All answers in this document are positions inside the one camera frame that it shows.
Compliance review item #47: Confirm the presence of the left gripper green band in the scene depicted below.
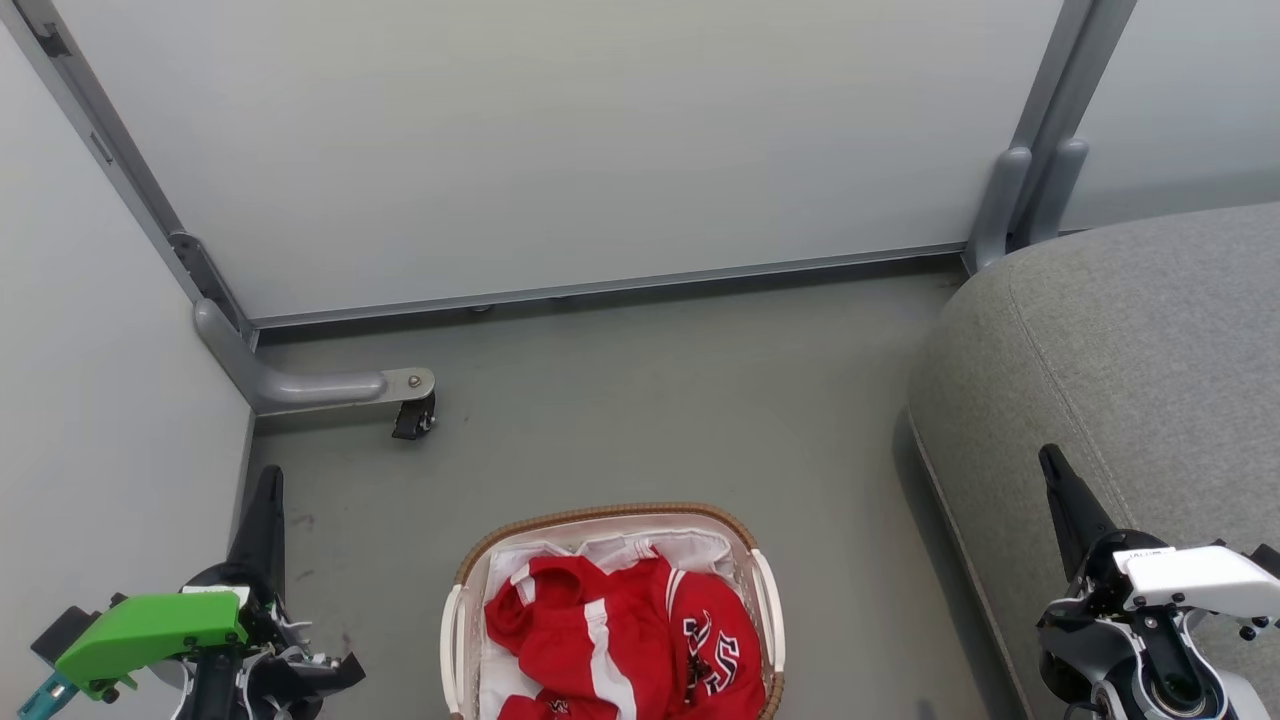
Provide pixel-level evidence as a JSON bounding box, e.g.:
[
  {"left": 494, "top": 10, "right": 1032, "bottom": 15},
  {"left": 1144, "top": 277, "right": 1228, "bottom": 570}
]
[{"left": 55, "top": 465, "right": 367, "bottom": 701}]

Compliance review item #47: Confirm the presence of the black cable teal plug left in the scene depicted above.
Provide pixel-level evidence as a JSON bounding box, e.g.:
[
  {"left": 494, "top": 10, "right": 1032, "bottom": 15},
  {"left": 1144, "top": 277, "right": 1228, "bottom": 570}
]
[{"left": 15, "top": 672, "right": 76, "bottom": 720}]

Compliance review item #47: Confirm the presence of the grey partition foot tube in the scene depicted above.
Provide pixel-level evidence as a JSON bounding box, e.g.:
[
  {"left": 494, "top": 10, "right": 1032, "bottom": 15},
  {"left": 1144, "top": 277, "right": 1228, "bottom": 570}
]
[{"left": 193, "top": 298, "right": 438, "bottom": 416}]

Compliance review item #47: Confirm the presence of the white wicker-rim laundry basket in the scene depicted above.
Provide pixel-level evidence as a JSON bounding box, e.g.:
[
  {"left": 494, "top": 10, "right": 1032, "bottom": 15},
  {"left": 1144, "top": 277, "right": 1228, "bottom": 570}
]
[{"left": 440, "top": 502, "right": 788, "bottom": 720}]

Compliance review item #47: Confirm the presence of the grey upright partition post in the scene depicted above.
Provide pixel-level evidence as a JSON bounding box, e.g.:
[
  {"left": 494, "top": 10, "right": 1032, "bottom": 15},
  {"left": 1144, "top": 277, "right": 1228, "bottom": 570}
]
[{"left": 1010, "top": 0, "right": 1139, "bottom": 251}]

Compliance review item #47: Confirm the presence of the grey partition bottom rail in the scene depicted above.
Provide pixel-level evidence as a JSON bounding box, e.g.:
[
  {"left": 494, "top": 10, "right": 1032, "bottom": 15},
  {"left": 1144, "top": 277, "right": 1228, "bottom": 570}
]
[{"left": 248, "top": 243, "right": 969, "bottom": 331}]

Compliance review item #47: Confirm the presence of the black caster wheel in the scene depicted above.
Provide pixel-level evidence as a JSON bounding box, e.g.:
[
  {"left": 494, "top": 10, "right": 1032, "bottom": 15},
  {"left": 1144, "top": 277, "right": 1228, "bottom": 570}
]
[{"left": 392, "top": 393, "right": 438, "bottom": 441}]

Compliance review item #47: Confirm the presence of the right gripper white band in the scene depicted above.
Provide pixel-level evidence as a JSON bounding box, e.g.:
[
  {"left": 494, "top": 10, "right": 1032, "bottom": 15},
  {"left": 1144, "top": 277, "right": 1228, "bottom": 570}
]
[{"left": 1037, "top": 443, "right": 1280, "bottom": 626}]

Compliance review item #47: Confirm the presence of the grey fabric sofa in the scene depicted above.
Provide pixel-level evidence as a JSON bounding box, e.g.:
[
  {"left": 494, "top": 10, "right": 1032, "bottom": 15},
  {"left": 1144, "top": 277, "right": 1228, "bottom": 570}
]
[{"left": 905, "top": 200, "right": 1280, "bottom": 720}]

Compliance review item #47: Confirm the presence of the red jersey with letters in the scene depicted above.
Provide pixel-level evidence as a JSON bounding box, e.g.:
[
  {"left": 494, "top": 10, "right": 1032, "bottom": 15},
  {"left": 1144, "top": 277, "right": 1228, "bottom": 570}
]
[{"left": 660, "top": 560, "right": 769, "bottom": 720}]

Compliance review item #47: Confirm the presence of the grey slanted partition post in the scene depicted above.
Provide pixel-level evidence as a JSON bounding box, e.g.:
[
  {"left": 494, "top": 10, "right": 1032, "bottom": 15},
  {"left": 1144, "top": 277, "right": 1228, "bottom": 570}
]
[{"left": 0, "top": 0, "right": 259, "bottom": 346}]

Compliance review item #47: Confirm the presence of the red garment with white stripe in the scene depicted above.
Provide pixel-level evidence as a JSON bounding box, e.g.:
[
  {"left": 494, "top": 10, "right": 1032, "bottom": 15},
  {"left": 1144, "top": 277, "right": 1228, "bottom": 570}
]
[{"left": 483, "top": 548, "right": 691, "bottom": 720}]

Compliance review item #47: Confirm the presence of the grey partition foot bracket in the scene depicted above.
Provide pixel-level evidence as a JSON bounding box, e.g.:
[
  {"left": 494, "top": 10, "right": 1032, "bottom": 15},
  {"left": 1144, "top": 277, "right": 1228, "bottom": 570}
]
[
  {"left": 1025, "top": 137, "right": 1091, "bottom": 246},
  {"left": 965, "top": 147, "right": 1033, "bottom": 276}
]

